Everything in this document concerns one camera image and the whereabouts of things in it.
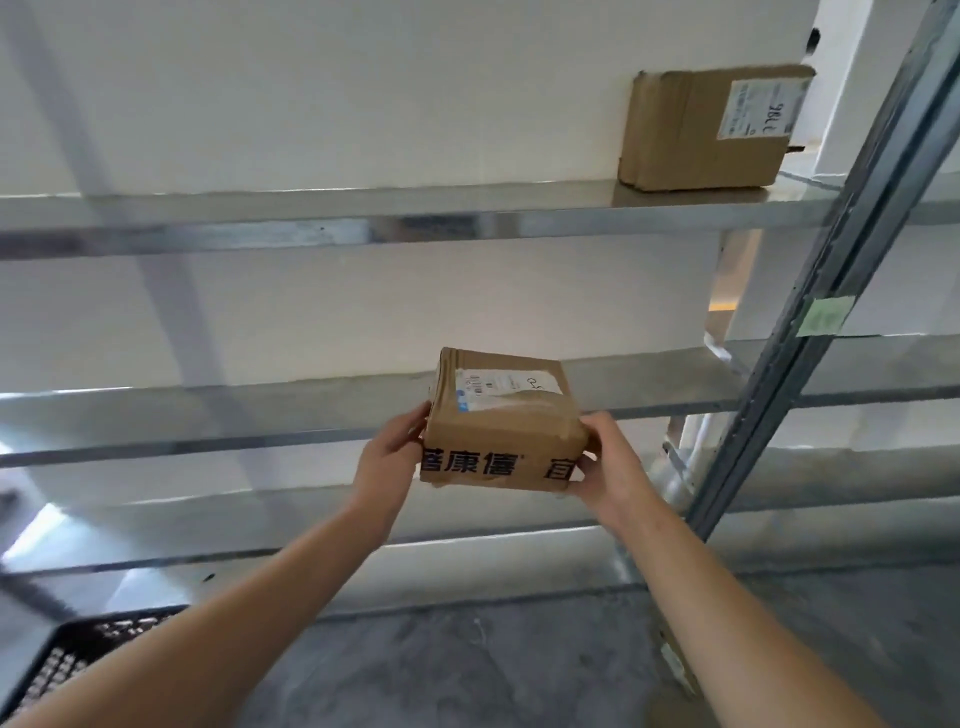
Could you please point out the cardboard parcel marked 786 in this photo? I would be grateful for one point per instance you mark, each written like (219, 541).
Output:
(675, 135)

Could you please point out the grey metal shelf rack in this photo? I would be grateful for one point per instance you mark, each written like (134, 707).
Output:
(450, 214)

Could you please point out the person's left forearm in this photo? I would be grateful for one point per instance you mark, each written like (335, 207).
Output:
(225, 645)

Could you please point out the black plastic basket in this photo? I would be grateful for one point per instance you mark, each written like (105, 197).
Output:
(90, 637)

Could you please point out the large parcel torn label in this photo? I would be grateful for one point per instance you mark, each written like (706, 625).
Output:
(502, 427)

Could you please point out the pale green paper label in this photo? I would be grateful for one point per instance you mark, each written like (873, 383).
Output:
(825, 316)

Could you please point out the person's right forearm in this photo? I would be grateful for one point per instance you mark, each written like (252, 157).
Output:
(735, 637)

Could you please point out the person's left hand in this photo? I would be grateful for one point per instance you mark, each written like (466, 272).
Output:
(386, 480)

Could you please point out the person's right hand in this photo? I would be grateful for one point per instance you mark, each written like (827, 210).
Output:
(619, 480)

